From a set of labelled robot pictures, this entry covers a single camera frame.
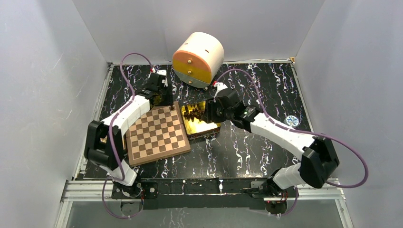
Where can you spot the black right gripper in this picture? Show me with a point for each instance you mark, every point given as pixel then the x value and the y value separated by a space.
pixel 209 114

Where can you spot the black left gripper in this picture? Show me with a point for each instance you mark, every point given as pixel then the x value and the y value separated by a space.
pixel 168 101

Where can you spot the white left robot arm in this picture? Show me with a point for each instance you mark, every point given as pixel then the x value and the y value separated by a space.
pixel 123 118

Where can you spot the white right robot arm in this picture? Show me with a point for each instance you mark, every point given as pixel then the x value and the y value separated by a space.
pixel 316 154

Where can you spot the gold tin with dark pieces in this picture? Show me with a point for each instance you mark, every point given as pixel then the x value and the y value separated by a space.
pixel 195 127

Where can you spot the wooden chess board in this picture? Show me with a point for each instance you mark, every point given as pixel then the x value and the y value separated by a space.
pixel 157 134

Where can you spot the gold tin with light pieces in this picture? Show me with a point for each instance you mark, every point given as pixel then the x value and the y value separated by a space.
pixel 98 139

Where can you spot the round pastel drawer cabinet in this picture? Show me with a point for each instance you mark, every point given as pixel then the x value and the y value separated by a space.
pixel 197 61

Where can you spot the blue white round cap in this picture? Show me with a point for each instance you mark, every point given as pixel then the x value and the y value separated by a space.
pixel 292 121

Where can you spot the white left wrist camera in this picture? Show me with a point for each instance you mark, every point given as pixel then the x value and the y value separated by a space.
pixel 159 78

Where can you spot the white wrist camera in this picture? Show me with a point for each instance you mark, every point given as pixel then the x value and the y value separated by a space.
pixel 159 78
pixel 219 87

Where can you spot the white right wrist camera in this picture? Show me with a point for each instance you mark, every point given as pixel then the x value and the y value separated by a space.
pixel 219 87

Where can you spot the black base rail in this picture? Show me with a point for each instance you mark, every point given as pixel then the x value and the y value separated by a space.
pixel 250 193

